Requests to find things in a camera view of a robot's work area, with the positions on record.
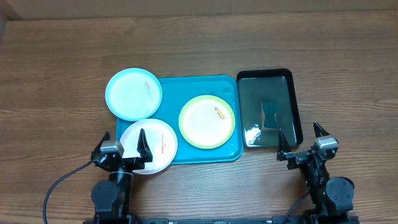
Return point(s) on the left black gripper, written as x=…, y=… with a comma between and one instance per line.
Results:
x=136, y=162

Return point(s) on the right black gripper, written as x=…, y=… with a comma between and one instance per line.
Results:
x=301, y=155

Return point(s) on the white pink plate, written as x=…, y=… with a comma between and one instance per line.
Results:
x=162, y=141

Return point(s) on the green scrub sponge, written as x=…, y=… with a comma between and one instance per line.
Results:
x=269, y=111

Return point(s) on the green rimmed plate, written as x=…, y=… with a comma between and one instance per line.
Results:
x=206, y=121

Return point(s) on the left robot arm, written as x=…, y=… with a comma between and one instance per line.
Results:
x=111, y=197

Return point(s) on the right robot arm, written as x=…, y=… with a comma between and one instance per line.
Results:
x=332, y=198

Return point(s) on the blue rimmed plate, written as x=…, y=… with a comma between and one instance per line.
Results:
x=133, y=94

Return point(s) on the black water basin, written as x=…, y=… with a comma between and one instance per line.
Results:
x=276, y=85

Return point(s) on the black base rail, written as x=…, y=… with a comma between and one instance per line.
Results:
x=273, y=220

